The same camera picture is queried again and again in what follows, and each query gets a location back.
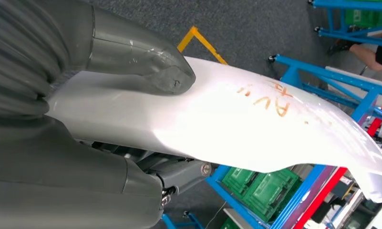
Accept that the green plastic crate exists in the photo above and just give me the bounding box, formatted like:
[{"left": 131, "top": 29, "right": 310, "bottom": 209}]
[
  {"left": 221, "top": 167, "right": 261, "bottom": 191},
  {"left": 243, "top": 170, "right": 302, "bottom": 222},
  {"left": 345, "top": 9, "right": 382, "bottom": 30}
]

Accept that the red barrier belt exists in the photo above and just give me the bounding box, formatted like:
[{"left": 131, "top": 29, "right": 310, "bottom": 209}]
[{"left": 292, "top": 97, "right": 382, "bottom": 229}]

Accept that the blue steel shelf rack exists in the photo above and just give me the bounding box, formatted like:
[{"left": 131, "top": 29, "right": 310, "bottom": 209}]
[
  {"left": 308, "top": 0, "right": 382, "bottom": 49},
  {"left": 161, "top": 53, "right": 382, "bottom": 229}
]

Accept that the person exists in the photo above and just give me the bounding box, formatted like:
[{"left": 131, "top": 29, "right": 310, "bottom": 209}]
[{"left": 327, "top": 29, "right": 382, "bottom": 72}]

